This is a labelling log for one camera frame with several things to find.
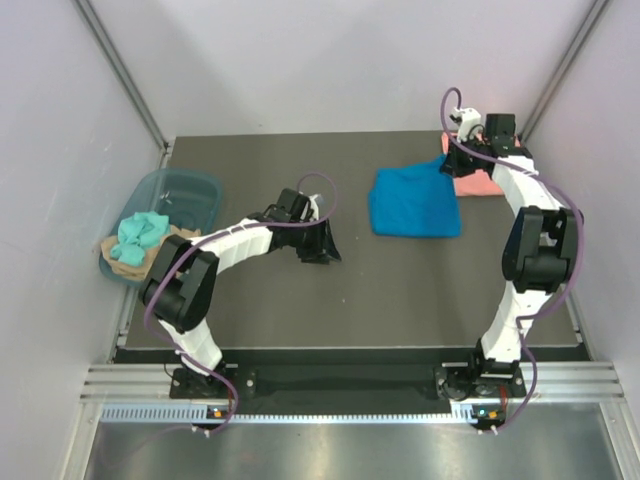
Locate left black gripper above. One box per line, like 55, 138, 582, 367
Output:
288, 216, 341, 265

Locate slotted cable duct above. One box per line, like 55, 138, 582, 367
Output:
100, 403, 498, 425

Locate aluminium extrusion rail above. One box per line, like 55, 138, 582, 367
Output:
80, 364, 172, 403

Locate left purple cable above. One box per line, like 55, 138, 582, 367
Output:
143, 172, 339, 436

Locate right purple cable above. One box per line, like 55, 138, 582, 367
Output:
439, 87, 586, 436

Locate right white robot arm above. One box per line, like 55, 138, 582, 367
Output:
443, 134, 583, 396

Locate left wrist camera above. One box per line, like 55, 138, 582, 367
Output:
305, 194, 324, 222

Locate left aluminium frame post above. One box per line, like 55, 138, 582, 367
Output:
71, 0, 169, 152

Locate teal plastic basin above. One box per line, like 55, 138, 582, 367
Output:
98, 168, 222, 287

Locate aluminium frame post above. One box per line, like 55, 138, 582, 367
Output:
518, 0, 612, 142
71, 0, 169, 152

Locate mint green t shirt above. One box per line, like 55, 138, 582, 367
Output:
116, 211, 170, 247

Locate right aluminium frame post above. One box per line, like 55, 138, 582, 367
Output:
518, 0, 612, 142

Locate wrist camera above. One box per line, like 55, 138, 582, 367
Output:
305, 194, 324, 222
449, 107, 484, 143

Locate folded pink t shirt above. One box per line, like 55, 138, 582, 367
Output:
440, 130, 531, 199

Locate blue t shirt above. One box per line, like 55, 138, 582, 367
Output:
368, 154, 462, 238

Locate beige t shirt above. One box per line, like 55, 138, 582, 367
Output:
100, 225, 202, 282

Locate purple cable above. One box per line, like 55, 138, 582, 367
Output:
143, 172, 339, 436
439, 87, 586, 436

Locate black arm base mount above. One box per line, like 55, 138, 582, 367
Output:
169, 362, 524, 401

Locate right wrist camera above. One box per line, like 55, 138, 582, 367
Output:
449, 107, 484, 143

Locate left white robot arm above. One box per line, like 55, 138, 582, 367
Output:
139, 188, 341, 397

